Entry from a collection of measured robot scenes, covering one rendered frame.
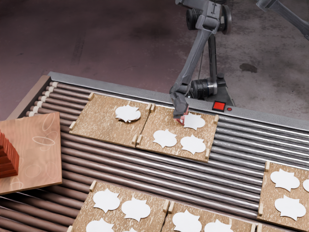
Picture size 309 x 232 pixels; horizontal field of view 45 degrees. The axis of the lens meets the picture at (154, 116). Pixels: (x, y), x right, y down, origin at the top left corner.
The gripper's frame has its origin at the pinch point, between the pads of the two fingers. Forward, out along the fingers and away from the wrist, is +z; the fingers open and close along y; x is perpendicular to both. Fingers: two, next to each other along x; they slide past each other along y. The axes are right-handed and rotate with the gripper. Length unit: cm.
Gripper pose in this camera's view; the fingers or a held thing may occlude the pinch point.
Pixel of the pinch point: (184, 119)
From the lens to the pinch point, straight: 224.9
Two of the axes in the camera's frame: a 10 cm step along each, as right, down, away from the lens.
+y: 2.9, -7.0, 6.5
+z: 3.2, 7.1, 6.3
